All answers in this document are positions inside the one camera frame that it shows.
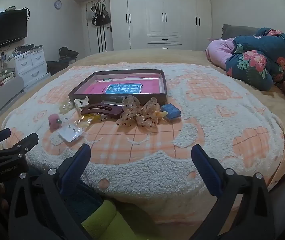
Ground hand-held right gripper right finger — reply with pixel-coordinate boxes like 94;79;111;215
191;144;277;240

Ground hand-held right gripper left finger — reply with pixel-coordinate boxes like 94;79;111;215
9;144;91;240

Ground white earring card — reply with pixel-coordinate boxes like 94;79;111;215
58;123;85;143

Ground pink fuzzy hair clip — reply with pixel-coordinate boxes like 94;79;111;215
48;114;62;132

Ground yellow bangle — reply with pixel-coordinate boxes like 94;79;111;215
75;112;103;130

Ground clear pearl hair claw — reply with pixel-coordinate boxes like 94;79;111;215
61;100;76;114

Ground maroon hair clip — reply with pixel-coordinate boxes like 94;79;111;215
80;103;124;119

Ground white hair claw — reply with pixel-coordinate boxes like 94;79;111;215
74;96;89;112

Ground small blue box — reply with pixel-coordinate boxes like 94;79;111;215
161;104;182;119

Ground dark cardboard box tray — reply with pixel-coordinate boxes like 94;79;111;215
68;69;167;105

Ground orange polka dot bow clip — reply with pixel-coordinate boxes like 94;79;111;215
116;95;161;127

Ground grey bench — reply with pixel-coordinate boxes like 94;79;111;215
0;76;24;128

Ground white and orange plaid blanket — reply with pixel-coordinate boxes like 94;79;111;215
1;62;285;205

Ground person's yellow-green pants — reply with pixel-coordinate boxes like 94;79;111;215
81;200;138;240

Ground white drawer cabinet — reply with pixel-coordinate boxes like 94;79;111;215
14;47;51;89

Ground dark brown clothes heap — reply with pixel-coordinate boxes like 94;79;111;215
47;60;69;75

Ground dark folded clothes pile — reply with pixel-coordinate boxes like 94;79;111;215
58;46;79;62

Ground black television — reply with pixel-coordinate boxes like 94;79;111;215
0;9;28;52

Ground pink clothing pile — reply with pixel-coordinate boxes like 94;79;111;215
206;37;240;70

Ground dark blue floral duvet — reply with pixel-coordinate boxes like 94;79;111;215
225;27;285;92

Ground white door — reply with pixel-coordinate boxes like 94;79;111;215
82;1;114;55

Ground bed with beige sheet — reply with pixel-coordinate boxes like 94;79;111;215
0;49;285;195

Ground hanging bags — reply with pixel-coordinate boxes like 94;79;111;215
86;4;111;27

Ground white wardrobe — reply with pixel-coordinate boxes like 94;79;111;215
72;0;212;50

